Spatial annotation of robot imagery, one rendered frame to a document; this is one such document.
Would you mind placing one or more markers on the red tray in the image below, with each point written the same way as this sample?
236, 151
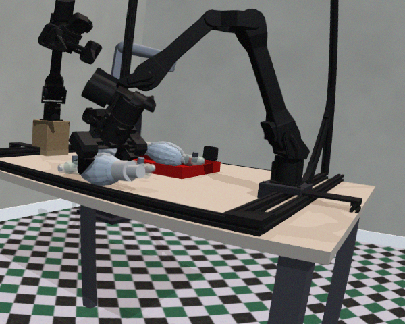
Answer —
183, 171

